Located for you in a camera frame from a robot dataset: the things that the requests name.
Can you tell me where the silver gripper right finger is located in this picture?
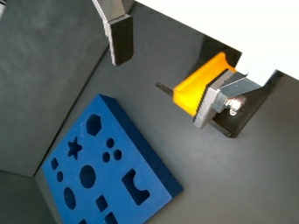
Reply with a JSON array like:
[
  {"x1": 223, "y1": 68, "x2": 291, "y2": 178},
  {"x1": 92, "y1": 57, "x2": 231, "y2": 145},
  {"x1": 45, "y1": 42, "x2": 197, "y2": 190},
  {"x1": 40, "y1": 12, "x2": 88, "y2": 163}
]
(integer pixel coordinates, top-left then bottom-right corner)
[{"x1": 192, "y1": 69, "x2": 262, "y2": 129}]

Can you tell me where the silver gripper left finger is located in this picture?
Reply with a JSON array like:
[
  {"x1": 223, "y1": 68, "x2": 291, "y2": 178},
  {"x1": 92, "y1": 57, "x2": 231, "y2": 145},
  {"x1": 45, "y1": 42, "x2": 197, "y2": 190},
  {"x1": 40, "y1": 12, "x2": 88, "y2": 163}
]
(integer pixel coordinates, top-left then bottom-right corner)
[{"x1": 92, "y1": 0, "x2": 133, "y2": 66}]

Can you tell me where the yellow arch block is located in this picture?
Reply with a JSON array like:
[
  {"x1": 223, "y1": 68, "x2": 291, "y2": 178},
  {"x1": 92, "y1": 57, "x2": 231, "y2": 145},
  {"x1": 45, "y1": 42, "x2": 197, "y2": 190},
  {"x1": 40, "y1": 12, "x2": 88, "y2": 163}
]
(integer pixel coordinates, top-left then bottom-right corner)
[{"x1": 172, "y1": 52, "x2": 236, "y2": 116}]

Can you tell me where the blue foam shape board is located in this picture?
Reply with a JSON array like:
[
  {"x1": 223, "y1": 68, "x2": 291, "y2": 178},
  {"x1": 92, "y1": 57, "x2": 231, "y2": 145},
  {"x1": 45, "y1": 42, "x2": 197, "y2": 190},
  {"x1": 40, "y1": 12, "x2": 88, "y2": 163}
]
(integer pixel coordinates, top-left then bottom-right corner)
[{"x1": 41, "y1": 94, "x2": 183, "y2": 224}]

